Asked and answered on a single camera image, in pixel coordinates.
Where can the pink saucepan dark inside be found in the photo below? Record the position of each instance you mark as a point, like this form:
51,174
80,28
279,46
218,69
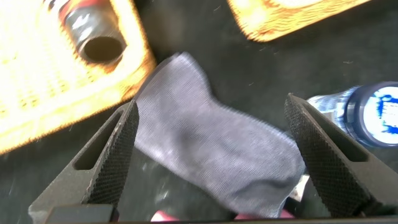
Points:
161,217

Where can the blue gum bottle white lid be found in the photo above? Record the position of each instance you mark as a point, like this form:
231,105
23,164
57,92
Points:
373,115

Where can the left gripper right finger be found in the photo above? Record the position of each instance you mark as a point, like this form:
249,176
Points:
339,180

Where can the black cosmetic tube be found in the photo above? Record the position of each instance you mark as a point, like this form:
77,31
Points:
90,28

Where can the grey towel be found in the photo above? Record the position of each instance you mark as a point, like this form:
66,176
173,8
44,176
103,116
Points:
202,133

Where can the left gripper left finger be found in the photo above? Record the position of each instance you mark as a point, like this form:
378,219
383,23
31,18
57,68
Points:
102,177

